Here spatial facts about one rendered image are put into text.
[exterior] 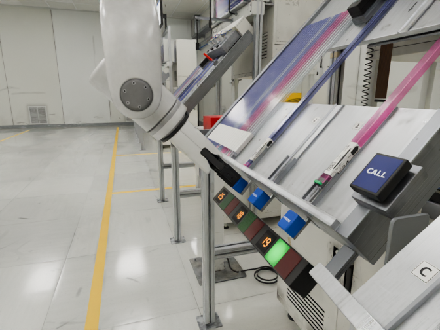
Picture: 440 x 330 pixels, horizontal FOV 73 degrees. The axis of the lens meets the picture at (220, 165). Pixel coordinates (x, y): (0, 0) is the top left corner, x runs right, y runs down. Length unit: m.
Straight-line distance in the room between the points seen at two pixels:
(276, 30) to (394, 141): 1.57
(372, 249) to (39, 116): 9.13
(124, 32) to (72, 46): 8.75
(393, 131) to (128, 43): 0.38
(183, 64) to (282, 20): 3.25
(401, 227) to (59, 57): 9.09
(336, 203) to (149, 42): 0.34
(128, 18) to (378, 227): 0.42
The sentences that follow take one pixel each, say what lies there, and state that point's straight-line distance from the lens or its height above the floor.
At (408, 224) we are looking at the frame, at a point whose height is 0.75.
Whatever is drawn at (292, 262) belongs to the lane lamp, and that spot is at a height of 0.66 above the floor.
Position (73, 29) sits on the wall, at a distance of 9.27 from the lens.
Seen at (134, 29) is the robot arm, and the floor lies 0.96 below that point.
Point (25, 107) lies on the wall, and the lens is 9.38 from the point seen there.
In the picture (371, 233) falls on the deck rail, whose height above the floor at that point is 0.72.
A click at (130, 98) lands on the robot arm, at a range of 0.45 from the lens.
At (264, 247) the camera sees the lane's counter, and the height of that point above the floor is 0.65.
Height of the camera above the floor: 0.88
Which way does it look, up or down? 13 degrees down
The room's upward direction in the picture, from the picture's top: straight up
